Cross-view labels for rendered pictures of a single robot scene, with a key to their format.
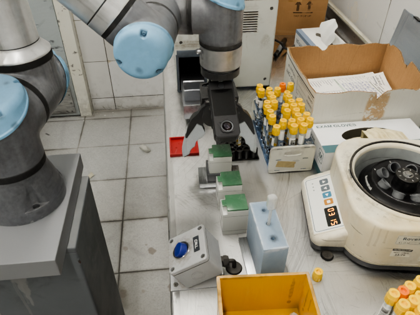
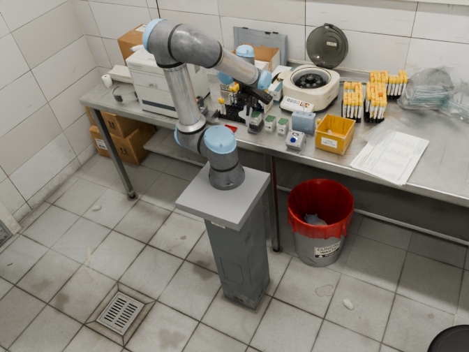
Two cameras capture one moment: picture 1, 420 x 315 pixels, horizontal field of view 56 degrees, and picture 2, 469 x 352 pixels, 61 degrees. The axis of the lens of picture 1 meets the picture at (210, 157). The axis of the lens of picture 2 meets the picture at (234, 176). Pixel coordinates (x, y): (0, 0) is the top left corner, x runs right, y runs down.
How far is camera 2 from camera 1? 1.40 m
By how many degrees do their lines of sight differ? 36
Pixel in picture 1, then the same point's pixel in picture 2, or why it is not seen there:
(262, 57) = (204, 79)
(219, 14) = (252, 60)
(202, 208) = (268, 137)
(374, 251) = (324, 103)
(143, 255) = (183, 243)
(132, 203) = (137, 234)
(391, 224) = (324, 90)
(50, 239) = (258, 173)
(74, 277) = not seen: hidden behind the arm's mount
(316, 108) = not seen: hidden behind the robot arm
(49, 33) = not seen: outside the picture
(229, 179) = (271, 118)
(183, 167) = (241, 135)
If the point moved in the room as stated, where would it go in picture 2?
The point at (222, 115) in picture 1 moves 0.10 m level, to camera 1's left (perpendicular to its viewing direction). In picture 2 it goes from (263, 94) to (251, 107)
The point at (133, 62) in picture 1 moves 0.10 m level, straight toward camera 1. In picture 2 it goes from (266, 84) to (292, 87)
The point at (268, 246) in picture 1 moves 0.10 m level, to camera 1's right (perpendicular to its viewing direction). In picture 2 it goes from (312, 116) to (322, 105)
